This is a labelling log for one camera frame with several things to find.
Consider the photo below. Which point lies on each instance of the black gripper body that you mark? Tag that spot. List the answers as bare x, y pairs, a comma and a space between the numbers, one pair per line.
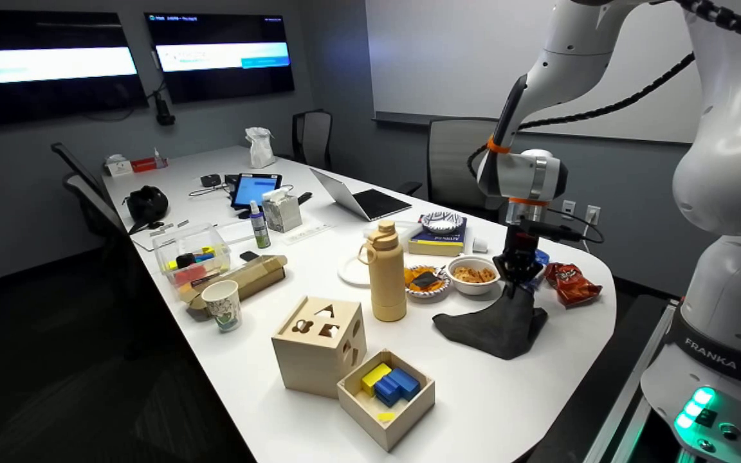
525, 247

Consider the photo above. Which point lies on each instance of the black cloth towel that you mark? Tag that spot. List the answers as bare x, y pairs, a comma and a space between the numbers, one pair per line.
495, 334

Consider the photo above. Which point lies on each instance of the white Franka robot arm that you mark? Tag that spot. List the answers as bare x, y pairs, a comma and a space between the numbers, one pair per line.
730, 156

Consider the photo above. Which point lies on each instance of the blue snack bag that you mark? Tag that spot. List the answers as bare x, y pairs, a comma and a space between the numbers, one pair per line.
543, 258

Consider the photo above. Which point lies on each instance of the red snack bag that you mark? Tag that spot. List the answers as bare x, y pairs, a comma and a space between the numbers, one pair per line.
572, 284

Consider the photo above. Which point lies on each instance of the blue and yellow box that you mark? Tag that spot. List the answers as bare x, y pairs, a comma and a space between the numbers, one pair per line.
435, 244

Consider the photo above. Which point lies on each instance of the white bowl with food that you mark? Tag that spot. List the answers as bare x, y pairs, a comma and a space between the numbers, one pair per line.
426, 282

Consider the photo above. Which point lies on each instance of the beige water bottle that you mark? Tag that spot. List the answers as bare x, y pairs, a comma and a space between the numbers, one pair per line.
387, 284

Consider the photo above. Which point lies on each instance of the blue wooden block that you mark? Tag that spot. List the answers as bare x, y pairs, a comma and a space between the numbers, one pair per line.
387, 395
404, 381

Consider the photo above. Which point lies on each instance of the white round plate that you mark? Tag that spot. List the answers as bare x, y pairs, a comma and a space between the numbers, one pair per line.
351, 273

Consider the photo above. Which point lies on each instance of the long yellow wooden block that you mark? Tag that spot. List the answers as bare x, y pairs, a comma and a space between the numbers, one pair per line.
377, 375

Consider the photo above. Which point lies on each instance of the wooden open tray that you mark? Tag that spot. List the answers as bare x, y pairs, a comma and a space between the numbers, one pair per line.
404, 424

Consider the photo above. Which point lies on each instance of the small yellow wooden block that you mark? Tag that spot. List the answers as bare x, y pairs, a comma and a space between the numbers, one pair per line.
387, 418

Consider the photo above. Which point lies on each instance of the silver open laptop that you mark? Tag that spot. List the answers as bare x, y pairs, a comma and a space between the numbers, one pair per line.
335, 193

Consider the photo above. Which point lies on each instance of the wooden shape sorter cube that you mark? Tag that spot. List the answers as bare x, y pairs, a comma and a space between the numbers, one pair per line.
315, 355

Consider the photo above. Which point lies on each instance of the white tissue box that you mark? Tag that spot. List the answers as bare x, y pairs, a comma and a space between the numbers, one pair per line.
281, 208

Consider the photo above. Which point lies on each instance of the brown cardboard box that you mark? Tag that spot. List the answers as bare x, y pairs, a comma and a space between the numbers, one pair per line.
256, 276

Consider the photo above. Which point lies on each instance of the small spray bottle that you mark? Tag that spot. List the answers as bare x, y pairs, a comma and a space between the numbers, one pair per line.
261, 226

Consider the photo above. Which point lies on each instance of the tablet with blue screen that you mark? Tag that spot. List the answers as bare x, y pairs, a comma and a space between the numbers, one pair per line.
256, 188

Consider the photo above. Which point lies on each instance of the white plastic bag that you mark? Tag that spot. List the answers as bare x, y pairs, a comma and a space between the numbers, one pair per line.
257, 147

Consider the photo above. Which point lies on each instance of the patterned paper cup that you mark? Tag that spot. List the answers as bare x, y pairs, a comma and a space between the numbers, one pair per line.
221, 303

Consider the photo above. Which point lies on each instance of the small black device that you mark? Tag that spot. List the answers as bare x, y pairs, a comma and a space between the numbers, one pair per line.
212, 181

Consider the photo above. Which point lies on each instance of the clear plastic container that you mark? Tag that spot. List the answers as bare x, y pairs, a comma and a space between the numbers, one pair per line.
191, 258

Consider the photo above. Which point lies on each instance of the black bag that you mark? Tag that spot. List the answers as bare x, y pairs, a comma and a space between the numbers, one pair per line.
146, 207

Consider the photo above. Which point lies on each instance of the small red box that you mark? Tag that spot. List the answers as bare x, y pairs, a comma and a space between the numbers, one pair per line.
145, 163

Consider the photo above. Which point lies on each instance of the small white box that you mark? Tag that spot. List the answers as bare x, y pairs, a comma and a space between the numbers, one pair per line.
115, 165

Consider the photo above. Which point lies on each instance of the black tilted office chair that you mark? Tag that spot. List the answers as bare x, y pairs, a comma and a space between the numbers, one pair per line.
88, 193

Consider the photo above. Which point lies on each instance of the white wall outlet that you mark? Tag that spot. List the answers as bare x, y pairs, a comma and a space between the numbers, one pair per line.
568, 208
591, 213

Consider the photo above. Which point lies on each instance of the white wall whiteboard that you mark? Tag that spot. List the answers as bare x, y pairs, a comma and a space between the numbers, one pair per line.
447, 51

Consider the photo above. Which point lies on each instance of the smaller wall monitor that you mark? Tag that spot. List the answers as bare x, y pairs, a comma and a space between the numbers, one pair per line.
218, 54

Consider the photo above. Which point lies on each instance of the black conference camera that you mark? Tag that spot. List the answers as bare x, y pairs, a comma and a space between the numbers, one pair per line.
163, 107

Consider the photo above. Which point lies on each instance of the wide wall monitor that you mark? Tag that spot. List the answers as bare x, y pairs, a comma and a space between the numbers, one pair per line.
43, 66

